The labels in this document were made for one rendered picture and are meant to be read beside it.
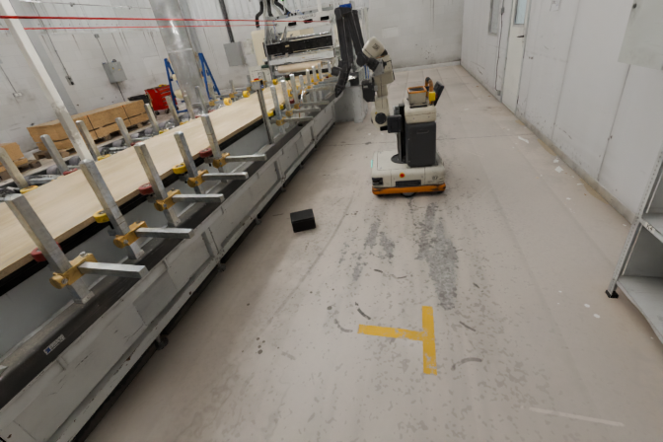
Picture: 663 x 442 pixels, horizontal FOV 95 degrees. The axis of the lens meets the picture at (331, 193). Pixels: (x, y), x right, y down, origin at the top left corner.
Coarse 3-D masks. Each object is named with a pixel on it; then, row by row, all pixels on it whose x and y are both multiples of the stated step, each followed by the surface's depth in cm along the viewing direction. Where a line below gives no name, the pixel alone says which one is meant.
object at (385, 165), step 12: (384, 156) 312; (396, 156) 310; (372, 168) 294; (384, 168) 285; (396, 168) 282; (408, 168) 278; (420, 168) 274; (432, 168) 271; (372, 180) 283; (384, 180) 280; (396, 180) 278; (408, 180) 277; (420, 180) 275; (432, 180) 273; (444, 180) 274; (384, 192) 286; (396, 192) 284
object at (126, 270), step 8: (48, 264) 113; (88, 264) 110; (96, 264) 109; (104, 264) 108; (112, 264) 107; (120, 264) 107; (128, 264) 106; (88, 272) 109; (96, 272) 108; (104, 272) 107; (112, 272) 106; (120, 272) 104; (128, 272) 103; (136, 272) 102; (144, 272) 104
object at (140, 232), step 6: (138, 228) 133; (144, 228) 132; (150, 228) 132; (156, 228) 131; (162, 228) 130; (168, 228) 129; (174, 228) 129; (114, 234) 135; (138, 234) 132; (144, 234) 131; (150, 234) 130; (156, 234) 129; (162, 234) 128; (168, 234) 127; (174, 234) 126; (180, 234) 125; (186, 234) 124; (192, 234) 126
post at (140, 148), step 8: (136, 144) 136; (144, 144) 137; (136, 152) 137; (144, 152) 137; (144, 160) 138; (152, 160) 141; (144, 168) 140; (152, 168) 141; (152, 176) 142; (152, 184) 144; (160, 184) 146; (160, 192) 146; (168, 216) 152; (176, 216) 155
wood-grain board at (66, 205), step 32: (256, 96) 388; (192, 128) 264; (224, 128) 247; (128, 160) 203; (160, 160) 192; (32, 192) 171; (64, 192) 163; (128, 192) 150; (0, 224) 137; (64, 224) 128; (0, 256) 111
